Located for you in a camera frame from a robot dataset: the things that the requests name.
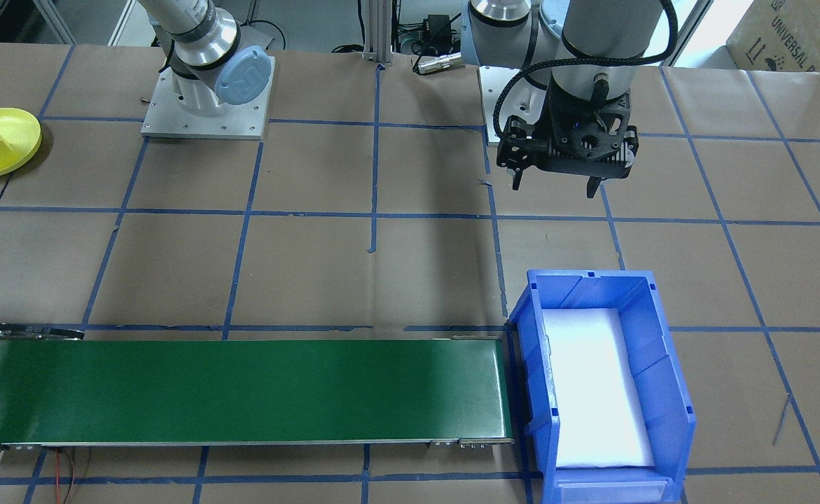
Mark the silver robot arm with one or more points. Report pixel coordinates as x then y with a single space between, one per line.
592 28
203 49

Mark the yellow round plate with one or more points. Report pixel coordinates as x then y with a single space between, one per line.
14 129

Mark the silver cylindrical connector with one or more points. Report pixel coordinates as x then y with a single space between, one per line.
438 63

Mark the black power adapter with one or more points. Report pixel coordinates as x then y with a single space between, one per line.
438 29

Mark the blue plastic bin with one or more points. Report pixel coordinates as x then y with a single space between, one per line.
662 392

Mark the brown cardboard box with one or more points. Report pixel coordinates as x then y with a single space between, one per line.
795 35

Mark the green conveyor belt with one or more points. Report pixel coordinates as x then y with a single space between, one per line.
241 388

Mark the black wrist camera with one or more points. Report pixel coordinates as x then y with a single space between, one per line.
592 164

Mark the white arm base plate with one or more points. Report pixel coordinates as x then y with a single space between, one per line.
494 91
241 119

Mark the aluminium profile post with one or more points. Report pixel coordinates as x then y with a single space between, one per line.
376 31

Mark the grey metal bar frame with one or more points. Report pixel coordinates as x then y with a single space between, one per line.
56 24

